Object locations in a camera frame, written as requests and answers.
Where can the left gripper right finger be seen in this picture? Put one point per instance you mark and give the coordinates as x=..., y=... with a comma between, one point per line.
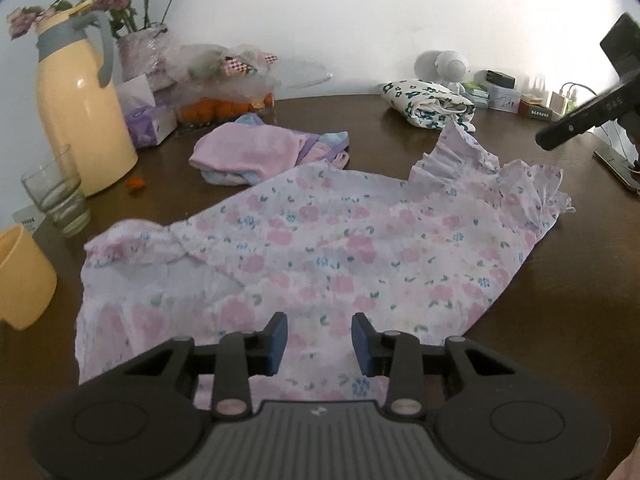
x=396, y=356

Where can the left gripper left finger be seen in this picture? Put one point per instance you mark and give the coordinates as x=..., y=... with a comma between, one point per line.
x=242, y=355

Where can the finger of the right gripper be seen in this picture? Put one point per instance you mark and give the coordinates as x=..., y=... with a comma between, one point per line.
x=618, y=104

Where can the pink floral garment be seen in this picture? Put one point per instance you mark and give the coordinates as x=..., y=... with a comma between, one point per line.
x=427, y=255

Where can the small boxes on table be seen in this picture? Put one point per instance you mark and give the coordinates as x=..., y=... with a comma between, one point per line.
x=497, y=91

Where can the small white desk fan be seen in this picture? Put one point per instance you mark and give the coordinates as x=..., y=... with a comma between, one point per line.
x=442, y=66

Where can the white green floral cloth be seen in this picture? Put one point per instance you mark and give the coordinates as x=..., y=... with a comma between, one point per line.
x=428, y=105

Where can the pink blue folded garment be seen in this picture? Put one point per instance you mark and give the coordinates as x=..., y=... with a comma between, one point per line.
x=249, y=151

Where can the yellow mug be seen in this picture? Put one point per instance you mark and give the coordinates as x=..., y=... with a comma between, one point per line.
x=28, y=279

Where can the purple tissue pack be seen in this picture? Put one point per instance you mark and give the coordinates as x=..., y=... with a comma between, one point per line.
x=148, y=123

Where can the clear drinking glass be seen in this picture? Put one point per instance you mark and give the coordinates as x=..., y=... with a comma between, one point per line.
x=54, y=186

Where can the plastic bag of oranges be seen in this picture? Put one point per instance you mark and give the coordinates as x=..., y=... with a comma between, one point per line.
x=215, y=84

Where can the pink wrapped vase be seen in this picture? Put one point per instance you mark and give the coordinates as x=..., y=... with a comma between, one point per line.
x=144, y=53

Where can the yellow thermos jug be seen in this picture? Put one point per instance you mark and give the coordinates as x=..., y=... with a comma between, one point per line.
x=76, y=98

